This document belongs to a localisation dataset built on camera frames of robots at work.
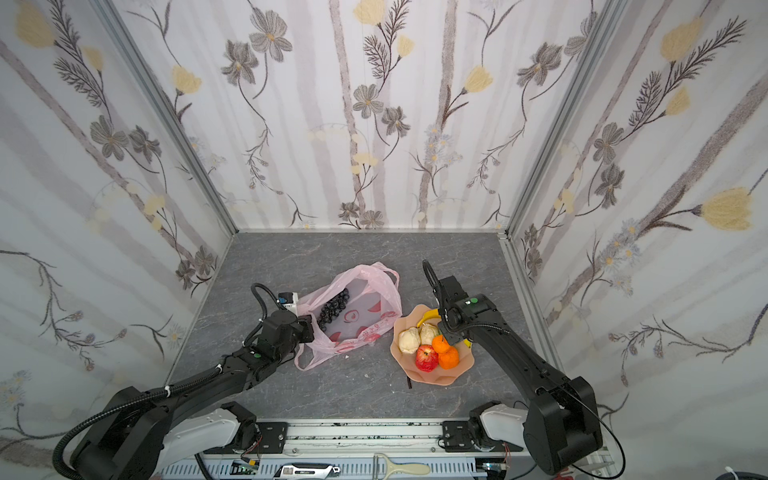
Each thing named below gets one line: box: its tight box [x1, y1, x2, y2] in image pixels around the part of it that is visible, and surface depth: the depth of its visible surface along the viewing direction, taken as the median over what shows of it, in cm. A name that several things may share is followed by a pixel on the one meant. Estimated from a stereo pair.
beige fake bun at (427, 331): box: [419, 322, 439, 345], surface depth 88 cm
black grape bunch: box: [317, 288, 350, 332], surface depth 96 cm
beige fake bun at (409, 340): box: [398, 326, 421, 354], surface depth 86 cm
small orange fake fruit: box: [432, 334, 451, 354], surface depth 82 cm
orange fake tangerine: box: [438, 346, 459, 370], surface depth 84 cm
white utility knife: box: [273, 463, 341, 480], surface depth 70 cm
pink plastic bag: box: [294, 262, 403, 371], surface depth 95 cm
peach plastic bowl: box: [390, 304, 475, 386], surface depth 86 cm
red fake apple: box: [415, 344, 439, 373], surface depth 83 cm
